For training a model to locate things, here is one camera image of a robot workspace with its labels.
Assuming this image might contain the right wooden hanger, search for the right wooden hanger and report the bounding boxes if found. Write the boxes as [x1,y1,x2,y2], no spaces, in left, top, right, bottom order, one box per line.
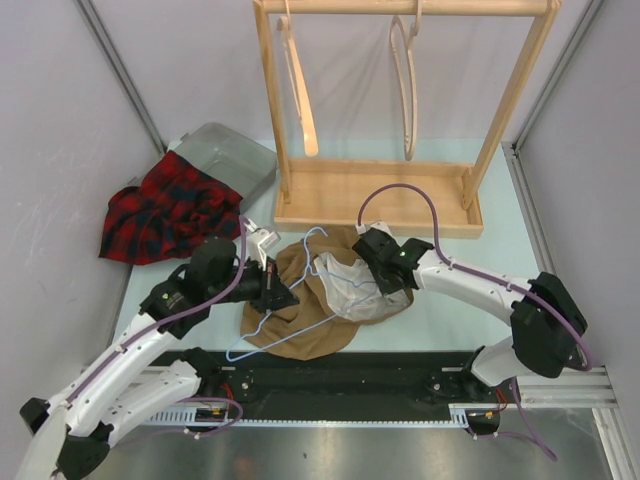
[389,1,423,162]

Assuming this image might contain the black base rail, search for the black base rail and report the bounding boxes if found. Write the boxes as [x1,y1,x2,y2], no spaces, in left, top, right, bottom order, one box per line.
[204,351,515,423]

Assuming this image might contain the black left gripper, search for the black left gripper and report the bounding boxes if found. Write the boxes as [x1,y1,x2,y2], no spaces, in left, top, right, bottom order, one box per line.
[208,254,299,313]

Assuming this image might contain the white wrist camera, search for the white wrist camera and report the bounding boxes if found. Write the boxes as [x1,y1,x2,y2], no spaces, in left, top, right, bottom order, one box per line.
[247,228,281,270]
[355,221,392,236]

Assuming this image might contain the white slotted cable duct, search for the white slotted cable duct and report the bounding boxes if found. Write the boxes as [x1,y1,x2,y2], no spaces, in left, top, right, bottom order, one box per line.
[143,406,469,429]

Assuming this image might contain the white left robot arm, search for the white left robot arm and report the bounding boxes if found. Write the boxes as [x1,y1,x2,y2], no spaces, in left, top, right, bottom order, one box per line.
[17,238,299,479]

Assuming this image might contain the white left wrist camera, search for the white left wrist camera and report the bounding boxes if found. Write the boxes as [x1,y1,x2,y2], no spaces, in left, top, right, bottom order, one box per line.
[247,228,281,270]

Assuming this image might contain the wooden clothes rack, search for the wooden clothes rack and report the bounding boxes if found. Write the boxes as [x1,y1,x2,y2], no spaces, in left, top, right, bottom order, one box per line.
[253,1,561,239]

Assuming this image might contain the grey aluminium frame post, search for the grey aluminium frame post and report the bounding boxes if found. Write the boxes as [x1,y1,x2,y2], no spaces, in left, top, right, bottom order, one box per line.
[501,0,607,331]

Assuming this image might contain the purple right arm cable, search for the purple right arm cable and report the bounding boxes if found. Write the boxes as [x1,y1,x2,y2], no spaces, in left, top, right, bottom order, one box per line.
[357,182,594,372]

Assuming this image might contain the red plaid cloth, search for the red plaid cloth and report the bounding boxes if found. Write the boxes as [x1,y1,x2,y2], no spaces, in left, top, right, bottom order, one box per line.
[99,150,243,265]

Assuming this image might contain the left wooden hanger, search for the left wooden hanger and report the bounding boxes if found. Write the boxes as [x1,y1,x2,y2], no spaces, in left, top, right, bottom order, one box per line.
[277,1,319,157]

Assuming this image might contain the light blue wire hanger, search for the light blue wire hanger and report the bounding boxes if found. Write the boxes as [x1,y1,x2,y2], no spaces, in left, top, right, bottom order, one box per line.
[225,226,389,362]

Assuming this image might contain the brown skirt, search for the brown skirt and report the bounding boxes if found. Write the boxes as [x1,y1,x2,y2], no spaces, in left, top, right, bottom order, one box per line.
[239,225,415,361]

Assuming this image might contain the left aluminium frame post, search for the left aluminium frame post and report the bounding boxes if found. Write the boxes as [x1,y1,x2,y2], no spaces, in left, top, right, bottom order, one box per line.
[73,0,167,155]

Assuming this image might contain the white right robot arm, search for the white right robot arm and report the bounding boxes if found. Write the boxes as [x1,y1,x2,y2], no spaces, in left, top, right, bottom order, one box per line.
[353,226,588,401]

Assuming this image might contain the grey plastic bin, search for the grey plastic bin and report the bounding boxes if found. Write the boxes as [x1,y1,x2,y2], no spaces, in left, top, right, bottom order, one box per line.
[174,122,278,210]

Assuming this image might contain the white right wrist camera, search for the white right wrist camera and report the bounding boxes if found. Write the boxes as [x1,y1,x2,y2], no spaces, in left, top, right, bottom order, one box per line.
[355,221,392,236]

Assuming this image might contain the wooden hanger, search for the wooden hanger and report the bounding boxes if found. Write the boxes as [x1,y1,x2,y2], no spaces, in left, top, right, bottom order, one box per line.
[389,1,423,162]
[277,1,319,157]

